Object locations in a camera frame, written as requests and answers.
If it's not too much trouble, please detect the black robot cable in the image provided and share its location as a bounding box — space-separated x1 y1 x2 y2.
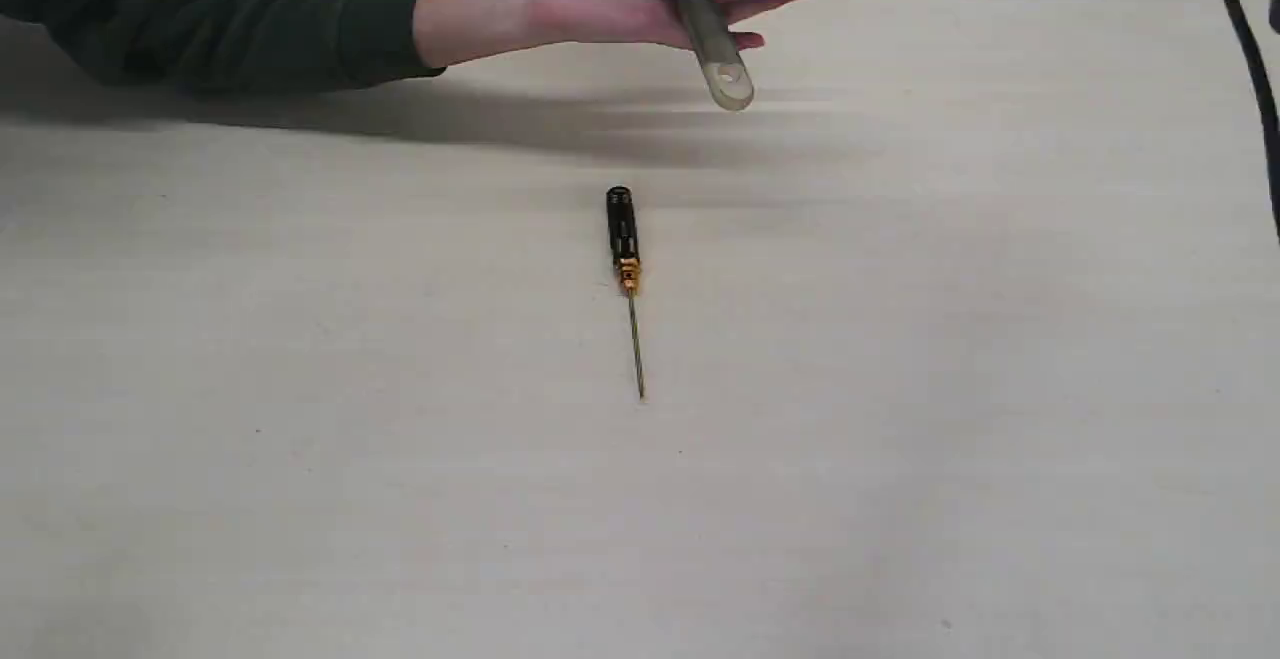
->
1190 0 1280 241

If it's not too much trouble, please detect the black and gold screwdriver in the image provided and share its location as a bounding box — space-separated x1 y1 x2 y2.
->
605 186 646 401

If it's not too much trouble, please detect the person's open bare hand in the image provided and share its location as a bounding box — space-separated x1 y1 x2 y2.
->
524 0 692 50

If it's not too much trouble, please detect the wide wooden paint brush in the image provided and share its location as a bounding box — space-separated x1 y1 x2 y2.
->
675 0 755 113

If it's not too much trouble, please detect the forearm in dark green sleeve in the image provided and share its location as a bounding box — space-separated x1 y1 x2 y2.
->
3 0 556 93

